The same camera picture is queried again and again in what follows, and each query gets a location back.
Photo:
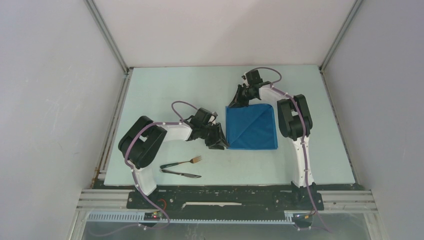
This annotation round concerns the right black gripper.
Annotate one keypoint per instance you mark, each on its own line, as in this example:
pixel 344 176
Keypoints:
pixel 237 101

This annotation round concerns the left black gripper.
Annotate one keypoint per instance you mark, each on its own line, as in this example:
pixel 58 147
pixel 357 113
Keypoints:
pixel 218 132

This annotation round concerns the blue cloth napkin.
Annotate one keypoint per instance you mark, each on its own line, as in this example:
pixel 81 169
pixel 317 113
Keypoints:
pixel 251 128

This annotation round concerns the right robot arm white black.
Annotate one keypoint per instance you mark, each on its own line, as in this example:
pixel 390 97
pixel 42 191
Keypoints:
pixel 293 114

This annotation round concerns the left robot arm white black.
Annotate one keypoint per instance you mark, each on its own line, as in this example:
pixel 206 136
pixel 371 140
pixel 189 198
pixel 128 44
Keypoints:
pixel 141 143

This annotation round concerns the small circuit board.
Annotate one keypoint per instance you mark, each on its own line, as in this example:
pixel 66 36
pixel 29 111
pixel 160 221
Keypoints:
pixel 152 216

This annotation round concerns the knife with black handle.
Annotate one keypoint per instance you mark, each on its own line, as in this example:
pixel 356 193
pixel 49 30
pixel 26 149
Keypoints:
pixel 183 174

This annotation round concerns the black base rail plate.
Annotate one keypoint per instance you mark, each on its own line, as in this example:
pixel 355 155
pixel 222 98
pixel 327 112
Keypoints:
pixel 228 203

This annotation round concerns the aluminium frame rail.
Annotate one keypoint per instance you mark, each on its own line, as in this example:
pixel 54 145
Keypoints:
pixel 110 204

